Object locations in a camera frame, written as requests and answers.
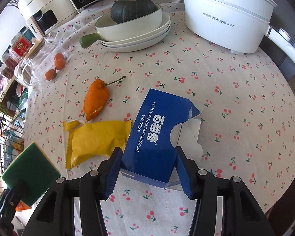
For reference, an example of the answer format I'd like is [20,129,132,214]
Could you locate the orange tangerine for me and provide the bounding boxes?
[45,69,57,81]
[54,53,64,62]
[54,58,66,71]

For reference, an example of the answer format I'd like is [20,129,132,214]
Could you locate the black wire rack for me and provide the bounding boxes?
[0,110,25,195]

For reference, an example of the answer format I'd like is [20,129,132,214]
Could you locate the brown twig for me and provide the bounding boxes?
[104,76,127,86]

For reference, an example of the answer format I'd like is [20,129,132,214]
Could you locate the yellow green sponge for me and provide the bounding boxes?
[2,142,61,206]

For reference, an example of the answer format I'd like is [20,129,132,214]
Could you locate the white electric cooking pot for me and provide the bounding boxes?
[184,0,295,63]

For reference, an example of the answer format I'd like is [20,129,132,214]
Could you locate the stacked white plates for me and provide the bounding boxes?
[100,12,171,53]

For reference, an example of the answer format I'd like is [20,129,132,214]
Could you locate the cherry print tablecloth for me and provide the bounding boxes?
[23,0,295,236]

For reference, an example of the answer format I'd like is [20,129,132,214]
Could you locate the dark green pumpkin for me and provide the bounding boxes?
[111,0,158,23]

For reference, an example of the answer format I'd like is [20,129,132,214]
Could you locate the red label jar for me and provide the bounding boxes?
[10,34,32,58]

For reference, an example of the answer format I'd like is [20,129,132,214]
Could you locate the cream air fryer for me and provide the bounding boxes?
[17,0,78,40]

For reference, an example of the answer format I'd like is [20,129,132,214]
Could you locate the yellow snack wrapper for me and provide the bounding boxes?
[62,120,132,169]

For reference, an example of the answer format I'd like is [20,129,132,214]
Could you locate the orange peel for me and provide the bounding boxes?
[83,79,110,121]

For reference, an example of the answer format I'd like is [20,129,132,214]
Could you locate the blue biscuit box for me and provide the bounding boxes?
[121,89,203,190]

